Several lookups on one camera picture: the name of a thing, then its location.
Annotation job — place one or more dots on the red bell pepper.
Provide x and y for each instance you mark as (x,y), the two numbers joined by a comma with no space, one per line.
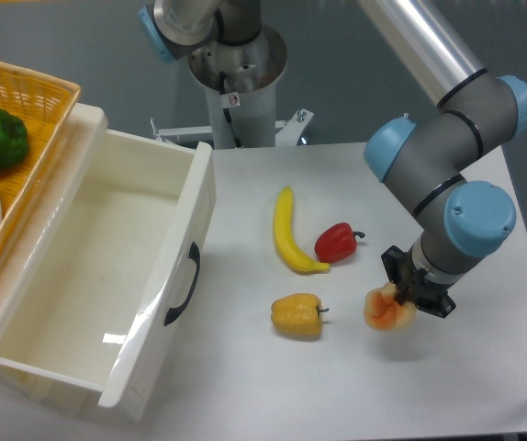
(337,243)

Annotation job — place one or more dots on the round orange bread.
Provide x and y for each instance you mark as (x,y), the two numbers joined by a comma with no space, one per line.
(383,313)

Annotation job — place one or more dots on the yellow woven basket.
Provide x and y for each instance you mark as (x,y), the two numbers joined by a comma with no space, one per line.
(44,103)

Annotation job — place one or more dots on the white metal base frame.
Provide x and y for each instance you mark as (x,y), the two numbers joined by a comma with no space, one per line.
(287,133)

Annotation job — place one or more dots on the black drawer handle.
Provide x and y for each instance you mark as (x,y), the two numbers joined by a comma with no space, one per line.
(174,313)

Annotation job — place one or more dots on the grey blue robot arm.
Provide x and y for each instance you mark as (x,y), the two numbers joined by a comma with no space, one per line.
(422,166)

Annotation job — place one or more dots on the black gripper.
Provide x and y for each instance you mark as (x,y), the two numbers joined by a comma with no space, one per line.
(412,284)

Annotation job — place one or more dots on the yellow bell pepper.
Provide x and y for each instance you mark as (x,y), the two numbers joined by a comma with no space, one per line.
(298,316)

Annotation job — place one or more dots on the white drawer cabinet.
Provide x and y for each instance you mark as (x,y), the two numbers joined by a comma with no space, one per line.
(73,281)

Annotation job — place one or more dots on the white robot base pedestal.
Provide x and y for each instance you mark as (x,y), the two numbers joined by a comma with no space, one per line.
(240,83)

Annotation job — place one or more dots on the open white drawer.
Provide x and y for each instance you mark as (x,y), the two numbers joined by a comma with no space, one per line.
(185,178)

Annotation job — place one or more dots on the yellow banana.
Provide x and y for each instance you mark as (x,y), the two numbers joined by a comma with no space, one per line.
(285,244)

